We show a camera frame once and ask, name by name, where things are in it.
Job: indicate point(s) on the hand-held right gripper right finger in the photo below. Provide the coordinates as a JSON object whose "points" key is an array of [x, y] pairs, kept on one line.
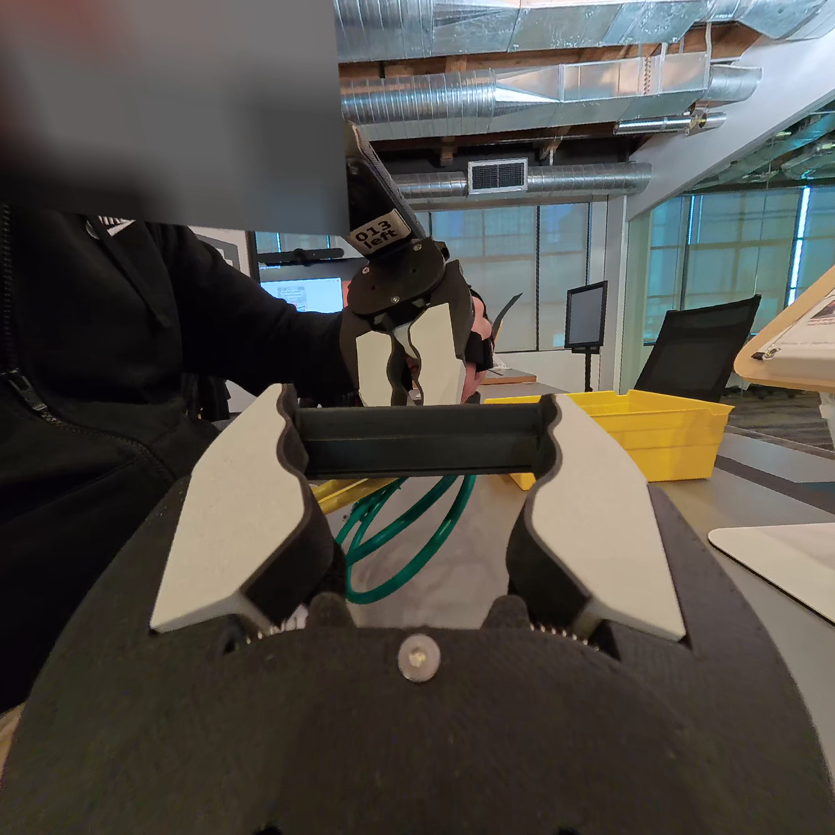
{"points": [[606, 528]]}

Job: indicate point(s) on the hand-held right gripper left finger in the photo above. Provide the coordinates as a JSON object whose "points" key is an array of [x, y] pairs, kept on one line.
{"points": [[228, 515]]}

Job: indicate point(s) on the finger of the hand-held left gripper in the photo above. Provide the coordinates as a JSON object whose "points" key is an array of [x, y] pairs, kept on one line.
{"points": [[375, 368], [438, 352]]}

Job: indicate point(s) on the black network switch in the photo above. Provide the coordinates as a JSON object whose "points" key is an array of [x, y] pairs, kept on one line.
{"points": [[417, 450]]}

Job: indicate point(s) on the yellow plastic bin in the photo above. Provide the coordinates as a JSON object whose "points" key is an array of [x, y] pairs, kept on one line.
{"points": [[652, 443]]}

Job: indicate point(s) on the person's left forearm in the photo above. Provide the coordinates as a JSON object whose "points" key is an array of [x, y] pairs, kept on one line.
{"points": [[261, 339]]}

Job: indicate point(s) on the person's left hand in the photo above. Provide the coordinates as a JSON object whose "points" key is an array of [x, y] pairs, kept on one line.
{"points": [[479, 326]]}

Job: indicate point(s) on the black curved stand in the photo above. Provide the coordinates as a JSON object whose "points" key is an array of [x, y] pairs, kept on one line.
{"points": [[507, 310]]}

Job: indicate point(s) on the black video bar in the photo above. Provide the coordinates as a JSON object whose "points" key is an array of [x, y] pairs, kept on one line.
{"points": [[300, 256]]}

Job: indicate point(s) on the white vent grille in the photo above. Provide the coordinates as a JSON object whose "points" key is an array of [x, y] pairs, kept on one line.
{"points": [[497, 176]]}

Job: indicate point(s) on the black display on stand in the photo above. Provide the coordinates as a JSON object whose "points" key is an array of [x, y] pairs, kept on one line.
{"points": [[585, 316]]}

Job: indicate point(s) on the person's torso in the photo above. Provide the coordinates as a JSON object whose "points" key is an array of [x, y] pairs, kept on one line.
{"points": [[78, 456]]}

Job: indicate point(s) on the framed black white poster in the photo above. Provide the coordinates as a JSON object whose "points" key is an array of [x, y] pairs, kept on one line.
{"points": [[228, 251]]}

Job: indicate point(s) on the black mesh office chair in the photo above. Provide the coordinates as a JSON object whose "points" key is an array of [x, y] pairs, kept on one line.
{"points": [[698, 352]]}

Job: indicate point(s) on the wooden tilted board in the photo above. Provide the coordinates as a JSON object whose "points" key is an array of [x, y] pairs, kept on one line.
{"points": [[783, 380]]}

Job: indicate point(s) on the white instruction sheet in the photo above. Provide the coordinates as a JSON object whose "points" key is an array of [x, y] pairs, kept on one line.
{"points": [[809, 352]]}

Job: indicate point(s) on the large wall screen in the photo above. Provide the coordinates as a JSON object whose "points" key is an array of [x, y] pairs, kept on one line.
{"points": [[313, 293]]}

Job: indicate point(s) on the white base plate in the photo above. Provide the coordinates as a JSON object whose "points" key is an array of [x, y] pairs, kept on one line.
{"points": [[783, 561]]}

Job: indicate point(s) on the silver rectangular duct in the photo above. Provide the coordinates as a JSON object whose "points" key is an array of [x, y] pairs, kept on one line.
{"points": [[424, 98]]}

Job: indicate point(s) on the round silver duct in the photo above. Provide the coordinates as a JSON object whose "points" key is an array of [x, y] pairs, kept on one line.
{"points": [[587, 177]]}

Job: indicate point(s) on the white stand bracket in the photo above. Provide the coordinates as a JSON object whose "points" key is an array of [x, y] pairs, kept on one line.
{"points": [[828, 424]]}

